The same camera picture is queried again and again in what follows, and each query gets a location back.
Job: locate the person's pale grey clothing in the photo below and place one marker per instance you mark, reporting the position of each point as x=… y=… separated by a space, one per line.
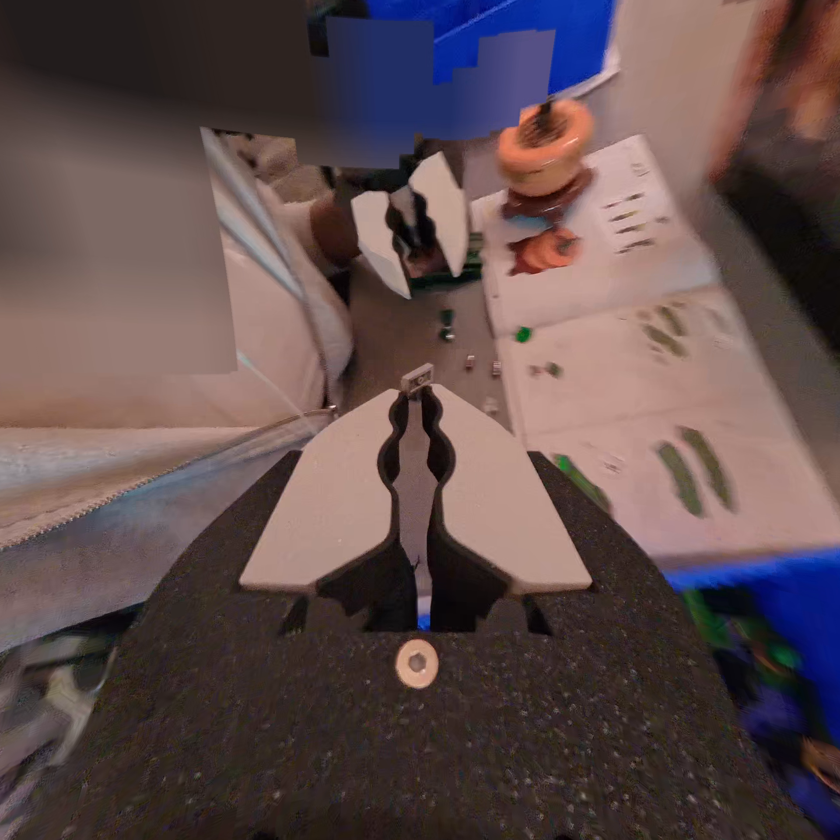
x=131 y=472

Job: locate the person's left forearm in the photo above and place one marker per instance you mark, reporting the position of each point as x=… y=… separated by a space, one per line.
x=275 y=289

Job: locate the dark flower print set box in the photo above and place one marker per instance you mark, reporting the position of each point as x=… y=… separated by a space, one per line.
x=787 y=197

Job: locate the white instruction booklet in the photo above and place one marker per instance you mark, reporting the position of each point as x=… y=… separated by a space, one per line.
x=590 y=407

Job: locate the pink brick flower pot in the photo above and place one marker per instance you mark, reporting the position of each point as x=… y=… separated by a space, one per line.
x=544 y=157

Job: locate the pile of green brick pieces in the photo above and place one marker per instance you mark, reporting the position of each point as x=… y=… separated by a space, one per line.
x=728 y=630

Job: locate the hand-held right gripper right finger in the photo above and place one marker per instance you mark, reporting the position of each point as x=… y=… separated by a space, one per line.
x=512 y=518

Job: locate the small round green brick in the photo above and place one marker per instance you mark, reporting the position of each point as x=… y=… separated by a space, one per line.
x=523 y=334

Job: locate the person's left hand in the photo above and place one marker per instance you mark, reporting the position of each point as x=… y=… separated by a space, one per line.
x=334 y=229

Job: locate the blue plastic bin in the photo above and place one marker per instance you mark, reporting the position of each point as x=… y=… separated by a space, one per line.
x=584 y=46

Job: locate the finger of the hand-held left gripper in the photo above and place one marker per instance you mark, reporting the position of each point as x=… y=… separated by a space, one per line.
x=443 y=203
x=377 y=236

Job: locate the small green grey brick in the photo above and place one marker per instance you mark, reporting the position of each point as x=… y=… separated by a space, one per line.
x=546 y=370

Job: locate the blue parts bin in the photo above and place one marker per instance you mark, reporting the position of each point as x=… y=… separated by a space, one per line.
x=754 y=584

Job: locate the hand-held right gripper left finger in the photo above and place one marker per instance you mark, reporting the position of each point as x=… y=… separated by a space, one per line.
x=321 y=512

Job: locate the green brick assembly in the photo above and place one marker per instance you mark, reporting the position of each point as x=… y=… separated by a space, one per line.
x=469 y=269

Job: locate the green leaf brick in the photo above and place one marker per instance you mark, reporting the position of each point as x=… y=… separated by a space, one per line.
x=581 y=482

